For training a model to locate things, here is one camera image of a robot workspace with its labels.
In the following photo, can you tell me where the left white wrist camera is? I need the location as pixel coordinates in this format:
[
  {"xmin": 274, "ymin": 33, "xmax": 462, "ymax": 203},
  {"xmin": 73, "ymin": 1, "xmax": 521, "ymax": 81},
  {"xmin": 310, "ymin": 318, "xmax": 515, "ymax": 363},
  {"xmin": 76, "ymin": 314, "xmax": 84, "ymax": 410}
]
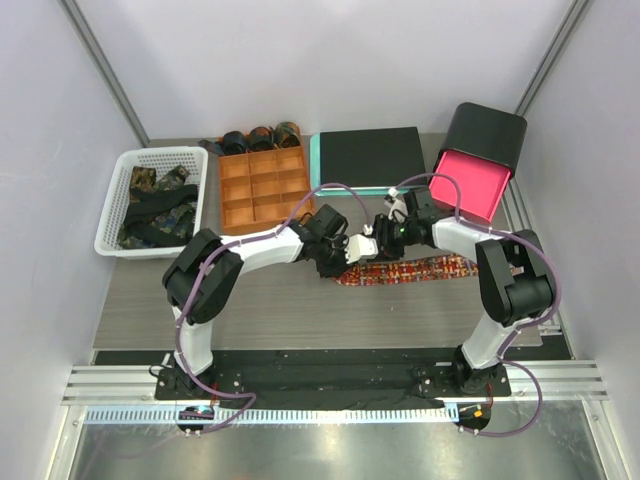
[{"xmin": 344, "ymin": 224, "xmax": 379, "ymax": 265}]

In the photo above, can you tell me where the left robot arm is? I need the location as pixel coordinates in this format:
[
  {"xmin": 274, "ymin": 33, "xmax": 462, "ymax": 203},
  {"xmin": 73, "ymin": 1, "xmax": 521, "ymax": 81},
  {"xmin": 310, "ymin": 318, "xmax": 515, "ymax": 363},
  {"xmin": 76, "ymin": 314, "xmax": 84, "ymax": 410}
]
[{"xmin": 162, "ymin": 205, "xmax": 348, "ymax": 399}]

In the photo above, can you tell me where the rolled brown floral tie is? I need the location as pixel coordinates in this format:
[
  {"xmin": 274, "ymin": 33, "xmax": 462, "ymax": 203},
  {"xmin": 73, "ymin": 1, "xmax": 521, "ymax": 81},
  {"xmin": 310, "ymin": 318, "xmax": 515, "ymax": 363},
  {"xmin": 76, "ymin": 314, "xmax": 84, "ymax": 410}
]
[{"xmin": 247, "ymin": 126, "xmax": 274, "ymax": 152}]

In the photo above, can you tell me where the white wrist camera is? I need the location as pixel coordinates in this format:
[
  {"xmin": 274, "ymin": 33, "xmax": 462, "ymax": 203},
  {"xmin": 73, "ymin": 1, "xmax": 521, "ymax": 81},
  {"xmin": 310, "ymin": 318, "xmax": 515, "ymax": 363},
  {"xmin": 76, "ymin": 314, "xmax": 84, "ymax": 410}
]
[
  {"xmin": 344, "ymin": 224, "xmax": 379, "ymax": 265},
  {"xmin": 384, "ymin": 187, "xmax": 408, "ymax": 223}
]

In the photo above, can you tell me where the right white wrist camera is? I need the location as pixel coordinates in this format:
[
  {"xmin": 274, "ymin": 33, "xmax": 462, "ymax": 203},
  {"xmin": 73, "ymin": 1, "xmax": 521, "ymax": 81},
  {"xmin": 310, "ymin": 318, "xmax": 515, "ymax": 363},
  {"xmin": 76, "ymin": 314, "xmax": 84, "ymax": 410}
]
[{"xmin": 384, "ymin": 187, "xmax": 408, "ymax": 223}]

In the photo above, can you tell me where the teal tray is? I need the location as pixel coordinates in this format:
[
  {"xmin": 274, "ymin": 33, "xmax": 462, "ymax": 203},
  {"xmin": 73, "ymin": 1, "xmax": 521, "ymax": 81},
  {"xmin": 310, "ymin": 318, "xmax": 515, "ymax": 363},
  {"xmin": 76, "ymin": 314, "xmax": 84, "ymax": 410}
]
[{"xmin": 309, "ymin": 132, "xmax": 411, "ymax": 198}]

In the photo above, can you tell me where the black pink drawer cabinet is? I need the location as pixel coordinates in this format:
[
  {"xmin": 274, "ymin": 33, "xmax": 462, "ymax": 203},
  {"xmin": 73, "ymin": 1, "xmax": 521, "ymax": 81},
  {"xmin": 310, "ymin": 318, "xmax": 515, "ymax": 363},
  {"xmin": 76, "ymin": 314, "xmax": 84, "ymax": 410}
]
[{"xmin": 429, "ymin": 102, "xmax": 528, "ymax": 225}]

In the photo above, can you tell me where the black tie in basket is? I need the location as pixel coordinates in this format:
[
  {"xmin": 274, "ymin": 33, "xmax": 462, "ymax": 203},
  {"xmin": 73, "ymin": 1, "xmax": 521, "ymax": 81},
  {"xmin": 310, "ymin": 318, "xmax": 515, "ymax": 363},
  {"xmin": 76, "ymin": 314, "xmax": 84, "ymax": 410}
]
[{"xmin": 118, "ymin": 184, "xmax": 198, "ymax": 249}]

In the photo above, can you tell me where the orange compartment tray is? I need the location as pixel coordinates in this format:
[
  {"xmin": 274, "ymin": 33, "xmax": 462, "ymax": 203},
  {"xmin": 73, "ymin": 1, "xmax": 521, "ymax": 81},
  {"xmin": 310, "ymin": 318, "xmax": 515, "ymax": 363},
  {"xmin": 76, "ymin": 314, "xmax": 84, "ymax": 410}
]
[{"xmin": 218, "ymin": 146, "xmax": 314, "ymax": 235}]

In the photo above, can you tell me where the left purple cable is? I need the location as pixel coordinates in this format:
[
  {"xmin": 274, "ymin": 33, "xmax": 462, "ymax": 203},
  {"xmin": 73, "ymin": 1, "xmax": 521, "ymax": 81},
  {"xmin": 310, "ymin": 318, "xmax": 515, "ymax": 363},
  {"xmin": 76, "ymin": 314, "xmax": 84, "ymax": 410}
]
[{"xmin": 173, "ymin": 183, "xmax": 375, "ymax": 435}]

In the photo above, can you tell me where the purple cable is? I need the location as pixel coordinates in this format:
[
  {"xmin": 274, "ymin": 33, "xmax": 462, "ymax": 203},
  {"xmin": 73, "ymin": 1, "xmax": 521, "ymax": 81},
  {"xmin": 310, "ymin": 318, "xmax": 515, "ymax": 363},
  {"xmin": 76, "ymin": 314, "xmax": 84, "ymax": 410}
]
[
  {"xmin": 173, "ymin": 183, "xmax": 375, "ymax": 435},
  {"xmin": 387, "ymin": 173, "xmax": 561, "ymax": 439}
]

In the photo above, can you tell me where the dark floral tie in basket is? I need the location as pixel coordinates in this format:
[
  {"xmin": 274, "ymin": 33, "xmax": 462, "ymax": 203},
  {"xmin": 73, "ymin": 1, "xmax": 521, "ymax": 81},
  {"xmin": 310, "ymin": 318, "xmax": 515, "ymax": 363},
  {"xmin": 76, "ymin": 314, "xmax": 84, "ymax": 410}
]
[{"xmin": 117, "ymin": 165, "xmax": 198, "ymax": 250}]

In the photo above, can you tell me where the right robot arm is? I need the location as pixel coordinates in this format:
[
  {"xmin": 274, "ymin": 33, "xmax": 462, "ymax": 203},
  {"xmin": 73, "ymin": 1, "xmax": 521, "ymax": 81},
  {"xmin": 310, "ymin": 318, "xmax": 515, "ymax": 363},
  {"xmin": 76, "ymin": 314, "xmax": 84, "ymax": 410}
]
[{"xmin": 372, "ymin": 188, "xmax": 560, "ymax": 395}]

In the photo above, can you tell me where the multicoloured plaid tie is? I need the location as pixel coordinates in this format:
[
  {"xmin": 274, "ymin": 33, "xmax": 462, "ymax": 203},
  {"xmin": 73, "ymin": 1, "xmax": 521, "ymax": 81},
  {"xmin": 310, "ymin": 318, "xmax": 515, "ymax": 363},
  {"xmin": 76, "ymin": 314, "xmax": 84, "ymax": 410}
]
[{"xmin": 334, "ymin": 254, "xmax": 478, "ymax": 287}]

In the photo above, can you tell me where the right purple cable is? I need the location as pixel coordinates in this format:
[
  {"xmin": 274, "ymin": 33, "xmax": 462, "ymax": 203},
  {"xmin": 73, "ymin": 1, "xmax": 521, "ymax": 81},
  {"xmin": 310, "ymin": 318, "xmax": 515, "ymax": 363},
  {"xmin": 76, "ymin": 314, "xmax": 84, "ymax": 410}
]
[{"xmin": 387, "ymin": 173, "xmax": 561, "ymax": 439}]

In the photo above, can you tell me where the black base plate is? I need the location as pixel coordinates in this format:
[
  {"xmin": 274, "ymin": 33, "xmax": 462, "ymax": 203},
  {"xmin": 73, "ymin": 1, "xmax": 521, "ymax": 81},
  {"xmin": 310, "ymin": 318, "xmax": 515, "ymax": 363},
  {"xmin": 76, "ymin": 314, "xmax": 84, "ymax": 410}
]
[{"xmin": 96, "ymin": 348, "xmax": 512, "ymax": 411}]

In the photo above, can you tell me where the white slotted cable duct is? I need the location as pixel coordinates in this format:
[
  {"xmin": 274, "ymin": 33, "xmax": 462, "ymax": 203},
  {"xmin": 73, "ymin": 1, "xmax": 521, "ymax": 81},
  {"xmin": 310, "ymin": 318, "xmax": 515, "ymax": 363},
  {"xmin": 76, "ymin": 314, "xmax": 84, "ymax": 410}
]
[{"xmin": 85, "ymin": 403, "xmax": 459, "ymax": 426}]

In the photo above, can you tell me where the aluminium rail frame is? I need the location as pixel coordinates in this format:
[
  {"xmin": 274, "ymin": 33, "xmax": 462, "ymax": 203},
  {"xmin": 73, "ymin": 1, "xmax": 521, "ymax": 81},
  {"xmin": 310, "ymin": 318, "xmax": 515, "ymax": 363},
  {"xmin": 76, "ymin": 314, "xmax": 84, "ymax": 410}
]
[{"xmin": 62, "ymin": 360, "xmax": 608, "ymax": 406}]

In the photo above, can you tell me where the black notebook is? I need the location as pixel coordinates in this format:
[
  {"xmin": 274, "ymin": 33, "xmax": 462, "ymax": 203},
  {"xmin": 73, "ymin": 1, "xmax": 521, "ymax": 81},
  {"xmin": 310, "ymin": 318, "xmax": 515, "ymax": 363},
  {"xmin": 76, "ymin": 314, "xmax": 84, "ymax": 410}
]
[{"xmin": 318, "ymin": 126, "xmax": 429, "ymax": 192}]

